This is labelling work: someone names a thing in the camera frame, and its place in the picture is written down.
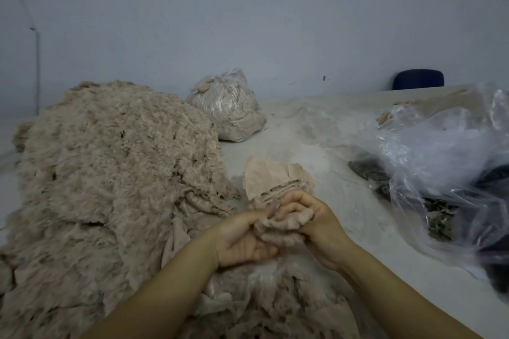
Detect person's left hand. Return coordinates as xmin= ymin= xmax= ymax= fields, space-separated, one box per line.
xmin=203 ymin=208 xmax=281 ymax=271

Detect person's right hand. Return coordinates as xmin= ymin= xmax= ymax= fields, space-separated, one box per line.
xmin=266 ymin=190 xmax=355 ymax=272

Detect beige fabric piece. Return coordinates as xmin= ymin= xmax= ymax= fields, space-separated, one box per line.
xmin=253 ymin=203 xmax=318 ymax=248

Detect stack of sorted beige pieces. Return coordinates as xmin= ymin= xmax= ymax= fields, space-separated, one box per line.
xmin=242 ymin=156 xmax=317 ymax=210

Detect beige scrap strips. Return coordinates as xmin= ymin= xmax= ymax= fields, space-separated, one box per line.
xmin=159 ymin=216 xmax=363 ymax=339

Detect large pile beige fabric scraps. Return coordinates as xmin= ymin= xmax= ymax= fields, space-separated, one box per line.
xmin=0 ymin=81 xmax=243 ymax=339

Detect person's left forearm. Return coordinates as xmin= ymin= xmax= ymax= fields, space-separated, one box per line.
xmin=80 ymin=235 xmax=224 ymax=339

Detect person's right forearm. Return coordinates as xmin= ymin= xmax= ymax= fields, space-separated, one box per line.
xmin=334 ymin=243 xmax=482 ymax=339

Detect beige fur pile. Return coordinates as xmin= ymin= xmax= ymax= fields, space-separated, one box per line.
xmin=377 ymin=88 xmax=470 ymax=129

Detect clear bag of beige scraps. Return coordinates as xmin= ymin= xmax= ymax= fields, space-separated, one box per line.
xmin=186 ymin=68 xmax=268 ymax=144

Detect large clear plastic bag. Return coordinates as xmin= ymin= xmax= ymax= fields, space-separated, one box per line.
xmin=350 ymin=81 xmax=509 ymax=272

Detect blue chair back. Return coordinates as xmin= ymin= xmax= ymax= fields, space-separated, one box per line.
xmin=391 ymin=68 xmax=445 ymax=91

